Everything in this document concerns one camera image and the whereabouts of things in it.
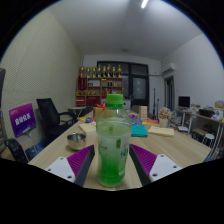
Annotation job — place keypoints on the black computer monitor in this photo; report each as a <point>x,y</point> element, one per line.
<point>184,101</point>

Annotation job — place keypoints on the ceiling tube light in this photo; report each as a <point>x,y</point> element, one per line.
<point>144,3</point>

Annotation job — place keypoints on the steel bowl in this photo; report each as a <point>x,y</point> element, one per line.
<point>76,141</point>

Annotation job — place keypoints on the wooden shelf unit with trophies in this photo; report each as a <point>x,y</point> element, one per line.
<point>98,88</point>

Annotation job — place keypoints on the white air conditioner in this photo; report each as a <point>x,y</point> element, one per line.
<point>168,68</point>

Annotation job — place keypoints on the orange carton box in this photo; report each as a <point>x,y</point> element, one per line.
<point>143,112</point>

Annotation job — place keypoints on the red book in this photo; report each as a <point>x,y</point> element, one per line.
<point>150,122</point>

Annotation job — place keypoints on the blue packet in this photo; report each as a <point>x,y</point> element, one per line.
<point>136,121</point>

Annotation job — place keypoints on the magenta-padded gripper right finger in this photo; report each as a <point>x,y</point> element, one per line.
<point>148,159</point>

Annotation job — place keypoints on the black office chair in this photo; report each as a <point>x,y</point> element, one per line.
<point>50,116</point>

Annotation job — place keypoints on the small round side table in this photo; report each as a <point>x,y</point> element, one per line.
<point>77,109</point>

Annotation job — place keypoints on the green drink bottle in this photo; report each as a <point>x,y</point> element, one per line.
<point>113,146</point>

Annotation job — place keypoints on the potted pink flowers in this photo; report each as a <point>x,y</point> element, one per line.
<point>164,115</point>

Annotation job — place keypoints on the purple sign board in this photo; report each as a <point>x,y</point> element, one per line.
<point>22,120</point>

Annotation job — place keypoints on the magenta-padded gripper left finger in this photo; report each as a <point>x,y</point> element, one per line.
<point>78,160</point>

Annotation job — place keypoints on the gift box with red ribbon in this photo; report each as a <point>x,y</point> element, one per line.
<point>98,111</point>

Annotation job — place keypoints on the black suitcase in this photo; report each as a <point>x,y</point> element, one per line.
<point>16,150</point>

